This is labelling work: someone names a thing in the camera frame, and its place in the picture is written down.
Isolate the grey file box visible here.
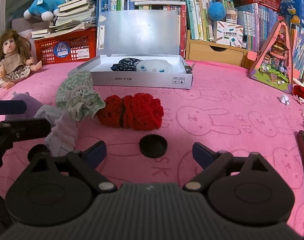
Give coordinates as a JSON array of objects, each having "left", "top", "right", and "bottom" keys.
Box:
[{"left": 68, "top": 10, "right": 193, "bottom": 90}]

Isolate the red yarn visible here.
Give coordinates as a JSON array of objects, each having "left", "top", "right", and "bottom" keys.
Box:
[{"left": 293, "top": 84, "right": 304, "bottom": 103}]

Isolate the blue plush toy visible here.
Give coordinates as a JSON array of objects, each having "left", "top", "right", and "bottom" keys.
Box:
[{"left": 23, "top": 0, "right": 67, "bottom": 22}]

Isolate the white ruffled cloth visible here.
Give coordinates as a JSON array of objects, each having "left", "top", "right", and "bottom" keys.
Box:
[{"left": 34, "top": 106, "right": 79, "bottom": 157}]

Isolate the row of green-spined books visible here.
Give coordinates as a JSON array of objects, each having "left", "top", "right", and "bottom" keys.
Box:
[{"left": 181, "top": 0, "right": 240, "bottom": 42}]

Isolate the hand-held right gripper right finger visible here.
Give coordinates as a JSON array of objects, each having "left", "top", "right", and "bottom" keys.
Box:
[{"left": 183, "top": 142, "right": 284, "bottom": 193}]

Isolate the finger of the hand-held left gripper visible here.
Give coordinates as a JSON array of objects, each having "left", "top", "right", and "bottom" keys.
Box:
[
  {"left": 0, "top": 100, "right": 27, "bottom": 116},
  {"left": 0, "top": 118, "right": 52, "bottom": 168}
]

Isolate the pink triangular diorama house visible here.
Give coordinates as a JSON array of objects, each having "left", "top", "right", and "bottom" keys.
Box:
[{"left": 248, "top": 19, "right": 295, "bottom": 95}]

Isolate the clear jar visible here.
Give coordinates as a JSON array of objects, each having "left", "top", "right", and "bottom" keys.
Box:
[{"left": 225, "top": 7, "right": 239, "bottom": 23}]

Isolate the small blue plush ball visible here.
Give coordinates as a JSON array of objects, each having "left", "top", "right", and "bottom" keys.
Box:
[{"left": 208, "top": 2, "right": 227, "bottom": 21}]

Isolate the row of pastel books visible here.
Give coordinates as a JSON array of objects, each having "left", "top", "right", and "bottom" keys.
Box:
[{"left": 290, "top": 23, "right": 304, "bottom": 86}]

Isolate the red knitted bundle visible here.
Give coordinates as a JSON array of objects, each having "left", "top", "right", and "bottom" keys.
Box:
[{"left": 96, "top": 93, "right": 164, "bottom": 131}]

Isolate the white fluffy cloth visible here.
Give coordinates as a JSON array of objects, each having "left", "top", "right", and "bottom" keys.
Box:
[{"left": 136, "top": 59, "right": 173, "bottom": 73}]

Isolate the purple plush toy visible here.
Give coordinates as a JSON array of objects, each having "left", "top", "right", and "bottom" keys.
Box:
[{"left": 4, "top": 92, "right": 47, "bottom": 123}]

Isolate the wooden drawer organizer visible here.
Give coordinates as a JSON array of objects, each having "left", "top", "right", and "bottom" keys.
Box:
[{"left": 185, "top": 29, "right": 251, "bottom": 68}]

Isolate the large red plastic basket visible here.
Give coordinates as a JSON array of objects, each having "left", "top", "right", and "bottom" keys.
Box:
[{"left": 34, "top": 27, "right": 97, "bottom": 66}]

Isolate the pink bunny print blanket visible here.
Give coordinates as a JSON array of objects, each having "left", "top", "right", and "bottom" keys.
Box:
[{"left": 0, "top": 59, "right": 304, "bottom": 238}]

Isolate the dark blue patterned cloth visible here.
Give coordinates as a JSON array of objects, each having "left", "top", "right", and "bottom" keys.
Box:
[{"left": 110, "top": 58, "right": 143, "bottom": 72}]

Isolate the green striped ruffled cloth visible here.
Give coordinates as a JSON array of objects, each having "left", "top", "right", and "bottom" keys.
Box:
[{"left": 55, "top": 71, "right": 106, "bottom": 121}]

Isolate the black binder clip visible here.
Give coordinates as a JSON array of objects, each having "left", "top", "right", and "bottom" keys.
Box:
[{"left": 184, "top": 61, "right": 195, "bottom": 75}]

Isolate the row of blue-spined books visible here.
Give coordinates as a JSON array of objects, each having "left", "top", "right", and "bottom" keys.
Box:
[{"left": 237, "top": 2, "right": 285, "bottom": 53}]

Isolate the stack of worn books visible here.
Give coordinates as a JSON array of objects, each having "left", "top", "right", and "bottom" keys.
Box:
[{"left": 31, "top": 0, "right": 98, "bottom": 40}]

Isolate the black ring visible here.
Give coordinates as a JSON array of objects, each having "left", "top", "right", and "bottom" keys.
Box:
[{"left": 139, "top": 135, "right": 168, "bottom": 158}]

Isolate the small white printed box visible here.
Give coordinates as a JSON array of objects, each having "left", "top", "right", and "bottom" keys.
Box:
[{"left": 213, "top": 20, "right": 245, "bottom": 48}]

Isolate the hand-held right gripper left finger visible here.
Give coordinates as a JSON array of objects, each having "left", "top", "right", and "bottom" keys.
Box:
[{"left": 27, "top": 141, "right": 117, "bottom": 193}]

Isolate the long-haired doll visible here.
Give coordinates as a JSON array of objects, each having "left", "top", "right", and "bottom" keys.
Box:
[{"left": 0, "top": 29, "right": 43, "bottom": 90}]

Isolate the blue carton box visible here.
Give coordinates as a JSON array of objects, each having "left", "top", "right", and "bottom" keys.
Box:
[{"left": 279, "top": 0, "right": 304, "bottom": 32}]

